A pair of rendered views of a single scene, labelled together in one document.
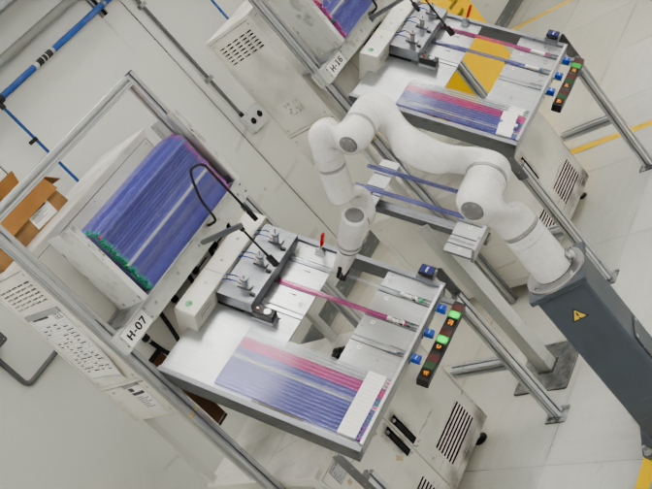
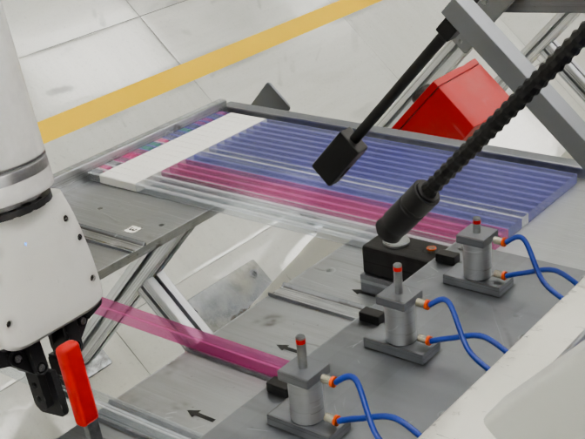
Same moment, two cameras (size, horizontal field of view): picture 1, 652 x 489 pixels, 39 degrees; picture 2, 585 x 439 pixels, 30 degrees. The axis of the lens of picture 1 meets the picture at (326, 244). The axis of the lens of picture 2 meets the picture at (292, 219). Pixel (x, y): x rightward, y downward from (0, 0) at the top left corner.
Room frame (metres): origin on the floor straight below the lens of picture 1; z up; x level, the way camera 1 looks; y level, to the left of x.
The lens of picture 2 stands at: (3.37, -0.23, 1.71)
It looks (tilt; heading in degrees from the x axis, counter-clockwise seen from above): 44 degrees down; 141
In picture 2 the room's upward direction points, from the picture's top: 41 degrees clockwise
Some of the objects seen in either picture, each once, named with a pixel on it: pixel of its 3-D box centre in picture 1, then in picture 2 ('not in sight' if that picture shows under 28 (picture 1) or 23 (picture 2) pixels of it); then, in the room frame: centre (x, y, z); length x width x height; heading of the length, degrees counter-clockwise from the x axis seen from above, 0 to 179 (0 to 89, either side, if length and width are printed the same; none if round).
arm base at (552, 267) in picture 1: (538, 250); not in sight; (2.43, -0.45, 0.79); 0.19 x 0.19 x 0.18
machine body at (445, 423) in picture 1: (354, 455); not in sight; (3.12, 0.46, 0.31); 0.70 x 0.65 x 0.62; 128
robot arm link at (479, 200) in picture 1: (493, 206); not in sight; (2.41, -0.42, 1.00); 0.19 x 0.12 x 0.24; 132
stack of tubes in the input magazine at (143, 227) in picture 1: (155, 211); not in sight; (3.06, 0.34, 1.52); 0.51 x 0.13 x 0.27; 128
